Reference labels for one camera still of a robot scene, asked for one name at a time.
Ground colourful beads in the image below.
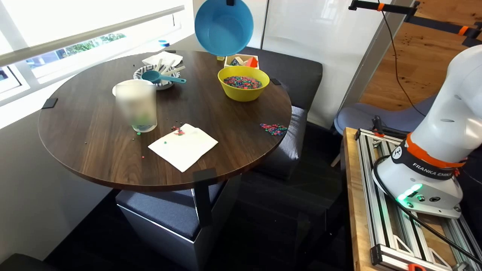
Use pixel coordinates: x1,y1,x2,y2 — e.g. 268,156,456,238
224,76,262,89

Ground blue plastic bowl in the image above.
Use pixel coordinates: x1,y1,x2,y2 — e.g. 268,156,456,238
194,0,254,56

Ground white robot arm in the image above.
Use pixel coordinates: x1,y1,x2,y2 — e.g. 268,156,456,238
372,46,482,219

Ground yellow plastic bowl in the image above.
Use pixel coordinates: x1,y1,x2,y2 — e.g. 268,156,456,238
217,67,269,103

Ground spilled beads on table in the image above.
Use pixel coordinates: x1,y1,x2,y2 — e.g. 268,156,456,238
260,124,287,138

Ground white paper napkin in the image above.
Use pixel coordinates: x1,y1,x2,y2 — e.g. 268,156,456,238
149,124,217,172

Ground dark grey sofa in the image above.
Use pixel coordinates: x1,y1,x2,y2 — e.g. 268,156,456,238
242,47,324,181

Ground small patterned plate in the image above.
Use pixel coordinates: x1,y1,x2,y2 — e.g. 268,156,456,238
132,65,185,91

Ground round dark wooden table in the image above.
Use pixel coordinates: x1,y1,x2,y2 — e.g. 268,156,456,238
36,49,293,223

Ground folded white napkin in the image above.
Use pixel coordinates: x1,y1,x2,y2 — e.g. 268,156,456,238
143,52,182,68

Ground blue plastic scoop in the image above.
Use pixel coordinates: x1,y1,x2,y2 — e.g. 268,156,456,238
141,71,187,85

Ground patterned paper cup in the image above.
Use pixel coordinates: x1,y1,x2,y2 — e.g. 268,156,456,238
111,79,156,135

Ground grey storage ottoman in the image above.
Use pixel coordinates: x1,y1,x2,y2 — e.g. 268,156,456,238
116,184,232,271

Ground black cable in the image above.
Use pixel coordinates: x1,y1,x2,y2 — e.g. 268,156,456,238
381,10,428,119

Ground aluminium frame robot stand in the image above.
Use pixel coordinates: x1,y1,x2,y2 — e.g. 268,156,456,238
343,129,480,271

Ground black camera tripod arm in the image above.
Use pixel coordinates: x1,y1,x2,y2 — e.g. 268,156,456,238
348,0,482,44

